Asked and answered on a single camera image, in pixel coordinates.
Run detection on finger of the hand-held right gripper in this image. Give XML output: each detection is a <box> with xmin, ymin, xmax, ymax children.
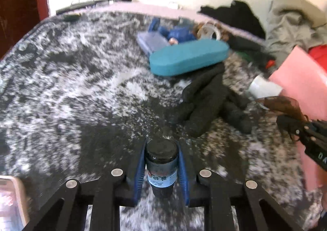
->
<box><xmin>277</xmin><ymin>115</ymin><xmax>327</xmax><ymax>145</ymax></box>

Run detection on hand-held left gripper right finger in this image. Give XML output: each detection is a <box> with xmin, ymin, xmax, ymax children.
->
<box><xmin>176</xmin><ymin>141</ymin><xmax>305</xmax><ymax>231</ymax></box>

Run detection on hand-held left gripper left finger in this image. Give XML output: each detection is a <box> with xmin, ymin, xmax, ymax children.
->
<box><xmin>24</xmin><ymin>139</ymin><xmax>149</xmax><ymax>231</ymax></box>

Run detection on small black bottle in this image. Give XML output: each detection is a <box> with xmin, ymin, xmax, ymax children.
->
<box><xmin>144</xmin><ymin>139</ymin><xmax>179</xmax><ymax>199</ymax></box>

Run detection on brown hair net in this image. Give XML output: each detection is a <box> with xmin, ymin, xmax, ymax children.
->
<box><xmin>255</xmin><ymin>96</ymin><xmax>310</xmax><ymax>142</ymax></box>

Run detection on pink cardboard box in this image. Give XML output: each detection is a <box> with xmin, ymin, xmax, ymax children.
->
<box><xmin>268</xmin><ymin>45</ymin><xmax>327</xmax><ymax>190</ymax></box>

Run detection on white paper cup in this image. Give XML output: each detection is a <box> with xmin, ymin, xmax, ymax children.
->
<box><xmin>248</xmin><ymin>74</ymin><xmax>283</xmax><ymax>100</ymax></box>

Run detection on black knit gloves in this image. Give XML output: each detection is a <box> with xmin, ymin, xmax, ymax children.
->
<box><xmin>173</xmin><ymin>63</ymin><xmax>253</xmax><ymax>137</ymax></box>

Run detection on red bag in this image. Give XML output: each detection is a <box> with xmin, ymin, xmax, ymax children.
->
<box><xmin>308</xmin><ymin>45</ymin><xmax>327</xmax><ymax>61</ymax></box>

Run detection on dark folded sock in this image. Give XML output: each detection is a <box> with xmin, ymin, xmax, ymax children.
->
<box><xmin>227</xmin><ymin>35</ymin><xmax>269</xmax><ymax>61</ymax></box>

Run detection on grey jacket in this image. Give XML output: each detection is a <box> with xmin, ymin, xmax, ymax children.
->
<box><xmin>265</xmin><ymin>0</ymin><xmax>327</xmax><ymax>58</ymax></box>

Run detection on teal glasses case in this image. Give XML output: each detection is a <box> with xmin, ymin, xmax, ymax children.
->
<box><xmin>149</xmin><ymin>41</ymin><xmax>230</xmax><ymax>77</ymax></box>

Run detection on clear plastic box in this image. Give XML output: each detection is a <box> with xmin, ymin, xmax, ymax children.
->
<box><xmin>136</xmin><ymin>32</ymin><xmax>171</xmax><ymax>55</ymax></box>

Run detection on pink-cased phone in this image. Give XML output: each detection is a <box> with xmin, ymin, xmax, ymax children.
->
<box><xmin>0</xmin><ymin>176</ymin><xmax>30</xmax><ymax>231</ymax></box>

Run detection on black crumpled cloth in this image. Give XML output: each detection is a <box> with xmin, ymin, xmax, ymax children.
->
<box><xmin>199</xmin><ymin>0</ymin><xmax>266</xmax><ymax>40</ymax></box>

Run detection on blue figurine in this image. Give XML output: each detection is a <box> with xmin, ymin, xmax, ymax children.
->
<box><xmin>149</xmin><ymin>17</ymin><xmax>198</xmax><ymax>45</ymax></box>

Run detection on white tape roll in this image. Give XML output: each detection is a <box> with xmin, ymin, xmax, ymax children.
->
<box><xmin>199</xmin><ymin>24</ymin><xmax>222</xmax><ymax>40</ymax></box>

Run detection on black stick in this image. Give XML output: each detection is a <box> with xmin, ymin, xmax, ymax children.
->
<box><xmin>55</xmin><ymin>3</ymin><xmax>81</xmax><ymax>16</ymax></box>

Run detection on wooden bead bracelet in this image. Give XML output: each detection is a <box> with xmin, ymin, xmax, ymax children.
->
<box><xmin>192</xmin><ymin>22</ymin><xmax>231</xmax><ymax>43</ymax></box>

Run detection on dark red wooden door frame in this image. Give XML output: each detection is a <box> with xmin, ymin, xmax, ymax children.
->
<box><xmin>0</xmin><ymin>0</ymin><xmax>49</xmax><ymax>61</ymax></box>

